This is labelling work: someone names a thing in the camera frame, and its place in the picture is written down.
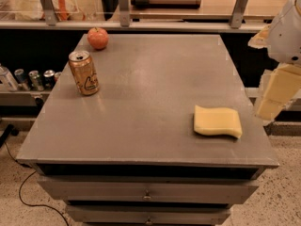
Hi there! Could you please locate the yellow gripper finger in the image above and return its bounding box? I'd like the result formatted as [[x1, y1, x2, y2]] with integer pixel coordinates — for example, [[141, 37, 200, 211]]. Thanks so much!
[[247, 25, 270, 49], [255, 63, 301, 121]]

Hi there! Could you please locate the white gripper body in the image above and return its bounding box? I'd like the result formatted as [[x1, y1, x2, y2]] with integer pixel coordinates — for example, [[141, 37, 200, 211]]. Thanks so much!
[[267, 0, 301, 64]]

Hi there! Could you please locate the yellow sponge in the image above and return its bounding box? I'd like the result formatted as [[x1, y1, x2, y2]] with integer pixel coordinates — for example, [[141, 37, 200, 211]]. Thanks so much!
[[194, 105, 243, 138]]

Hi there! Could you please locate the orange soda can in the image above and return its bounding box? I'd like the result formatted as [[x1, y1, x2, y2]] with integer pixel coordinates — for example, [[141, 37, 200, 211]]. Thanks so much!
[[69, 50, 99, 96]]

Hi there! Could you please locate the dark red can on shelf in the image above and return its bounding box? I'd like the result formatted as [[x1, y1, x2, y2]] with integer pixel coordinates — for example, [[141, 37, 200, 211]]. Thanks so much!
[[43, 70, 55, 89]]

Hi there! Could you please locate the green grey can on shelf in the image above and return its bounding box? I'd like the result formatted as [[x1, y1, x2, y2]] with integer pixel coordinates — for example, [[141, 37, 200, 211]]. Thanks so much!
[[28, 71, 44, 91]]

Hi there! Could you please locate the blue grey can on shelf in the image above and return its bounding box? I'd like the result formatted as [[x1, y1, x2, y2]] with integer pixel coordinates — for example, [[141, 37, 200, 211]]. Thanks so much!
[[14, 69, 31, 90]]

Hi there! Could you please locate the silver can on shelf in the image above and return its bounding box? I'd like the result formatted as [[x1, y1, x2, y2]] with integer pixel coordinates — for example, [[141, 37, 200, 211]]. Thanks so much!
[[0, 66, 18, 91]]

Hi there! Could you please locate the red apple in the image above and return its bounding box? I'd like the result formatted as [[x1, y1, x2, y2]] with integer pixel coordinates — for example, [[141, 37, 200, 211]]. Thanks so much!
[[87, 27, 109, 50]]

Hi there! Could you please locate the grey drawer cabinet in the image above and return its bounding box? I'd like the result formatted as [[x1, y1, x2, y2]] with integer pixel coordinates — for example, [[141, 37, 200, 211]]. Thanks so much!
[[17, 34, 277, 211]]

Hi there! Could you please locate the white orange plastic bag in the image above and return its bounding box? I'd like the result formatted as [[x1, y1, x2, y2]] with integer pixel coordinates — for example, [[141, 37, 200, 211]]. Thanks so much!
[[13, 0, 86, 21]]

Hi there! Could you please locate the lower drawer with knob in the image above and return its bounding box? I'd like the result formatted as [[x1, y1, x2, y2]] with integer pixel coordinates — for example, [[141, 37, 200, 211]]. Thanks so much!
[[66, 205, 230, 226]]

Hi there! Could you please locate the drawer with knob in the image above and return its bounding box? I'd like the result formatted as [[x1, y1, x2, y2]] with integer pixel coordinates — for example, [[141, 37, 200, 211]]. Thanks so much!
[[38, 176, 259, 204], [66, 205, 230, 226]]

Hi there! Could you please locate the upper drawer with knob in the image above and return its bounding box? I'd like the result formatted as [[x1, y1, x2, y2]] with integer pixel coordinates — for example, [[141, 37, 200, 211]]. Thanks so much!
[[38, 176, 259, 204]]

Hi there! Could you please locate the right metal bracket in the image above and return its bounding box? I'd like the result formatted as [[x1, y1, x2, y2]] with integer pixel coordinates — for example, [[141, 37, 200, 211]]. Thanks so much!
[[230, 0, 248, 28]]

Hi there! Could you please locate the metal bracket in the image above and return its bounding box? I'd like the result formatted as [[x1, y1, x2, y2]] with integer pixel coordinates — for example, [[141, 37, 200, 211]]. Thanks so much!
[[40, 0, 58, 25], [119, 0, 130, 27], [230, 0, 248, 28]]

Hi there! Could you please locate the middle metal bracket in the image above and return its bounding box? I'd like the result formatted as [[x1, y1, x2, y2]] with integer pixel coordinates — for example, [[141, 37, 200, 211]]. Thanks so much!
[[119, 0, 130, 27]]

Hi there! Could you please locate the left metal bracket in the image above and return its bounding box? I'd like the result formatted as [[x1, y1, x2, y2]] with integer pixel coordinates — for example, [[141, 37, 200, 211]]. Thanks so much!
[[40, 0, 58, 25]]

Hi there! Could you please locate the black floor cable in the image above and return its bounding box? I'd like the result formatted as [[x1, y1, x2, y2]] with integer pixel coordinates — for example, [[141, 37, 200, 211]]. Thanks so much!
[[3, 141, 70, 226]]

